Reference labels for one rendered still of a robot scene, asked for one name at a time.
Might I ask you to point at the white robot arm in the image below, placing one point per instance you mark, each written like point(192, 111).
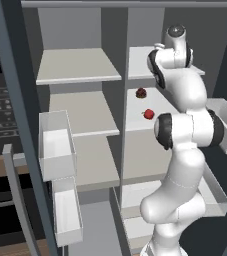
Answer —
point(185, 133)

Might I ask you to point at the narrow white door bin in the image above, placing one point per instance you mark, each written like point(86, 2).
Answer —
point(66, 213)

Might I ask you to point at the dark purple eggplant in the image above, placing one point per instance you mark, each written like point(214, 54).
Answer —
point(140, 93)

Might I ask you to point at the white fridge shelf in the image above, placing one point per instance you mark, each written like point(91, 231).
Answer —
point(135, 110)
point(138, 156)
point(138, 63)

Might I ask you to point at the grey fridge shelf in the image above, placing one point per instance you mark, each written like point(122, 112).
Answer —
point(76, 65)
point(95, 163)
point(88, 113)

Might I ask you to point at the grey left fridge door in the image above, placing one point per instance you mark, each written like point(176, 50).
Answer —
point(15, 100)

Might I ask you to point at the large white door bin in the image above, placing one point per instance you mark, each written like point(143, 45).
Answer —
point(56, 150)

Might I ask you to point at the grey fridge cabinet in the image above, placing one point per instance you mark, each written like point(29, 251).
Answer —
point(111, 33)

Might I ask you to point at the clear door bin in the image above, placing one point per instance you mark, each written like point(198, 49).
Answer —
point(215, 197)

